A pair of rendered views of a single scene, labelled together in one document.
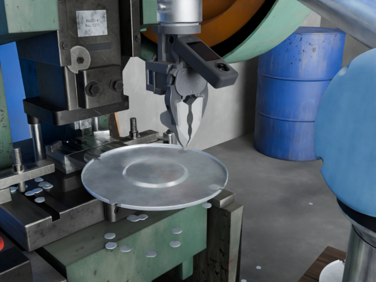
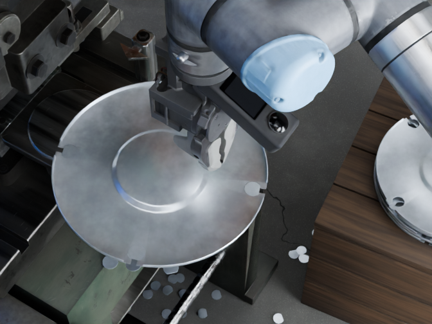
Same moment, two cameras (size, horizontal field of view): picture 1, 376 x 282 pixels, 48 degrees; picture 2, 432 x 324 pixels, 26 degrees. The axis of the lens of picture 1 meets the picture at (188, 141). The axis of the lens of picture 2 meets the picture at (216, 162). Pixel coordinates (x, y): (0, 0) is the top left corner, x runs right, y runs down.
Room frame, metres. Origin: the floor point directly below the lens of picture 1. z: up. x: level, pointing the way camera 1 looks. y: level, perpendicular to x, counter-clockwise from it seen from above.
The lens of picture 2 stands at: (0.09, 0.15, 1.85)
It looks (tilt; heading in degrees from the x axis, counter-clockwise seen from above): 57 degrees down; 347
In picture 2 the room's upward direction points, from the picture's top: straight up
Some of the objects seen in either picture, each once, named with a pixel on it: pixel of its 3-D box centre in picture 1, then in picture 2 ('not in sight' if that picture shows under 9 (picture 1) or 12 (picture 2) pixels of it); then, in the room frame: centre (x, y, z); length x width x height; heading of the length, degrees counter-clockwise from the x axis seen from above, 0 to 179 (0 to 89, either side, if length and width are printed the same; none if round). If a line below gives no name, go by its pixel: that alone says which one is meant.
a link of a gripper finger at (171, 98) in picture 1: (177, 99); (206, 138); (0.69, 0.02, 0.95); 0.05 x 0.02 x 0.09; 134
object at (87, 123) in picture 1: (81, 119); not in sight; (0.96, 0.25, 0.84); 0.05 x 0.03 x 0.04; 135
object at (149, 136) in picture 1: (136, 135); (74, 22); (1.08, 0.14, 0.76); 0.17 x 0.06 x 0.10; 135
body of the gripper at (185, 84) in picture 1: (176, 60); (198, 84); (0.73, 0.02, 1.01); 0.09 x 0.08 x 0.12; 44
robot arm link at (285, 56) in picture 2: not in sight; (282, 41); (0.64, -0.04, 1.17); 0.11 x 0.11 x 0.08; 25
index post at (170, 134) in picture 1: (170, 147); (144, 54); (1.00, 0.05, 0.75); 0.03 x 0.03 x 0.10; 45
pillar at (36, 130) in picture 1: (36, 134); not in sight; (0.95, 0.36, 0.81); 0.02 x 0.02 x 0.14
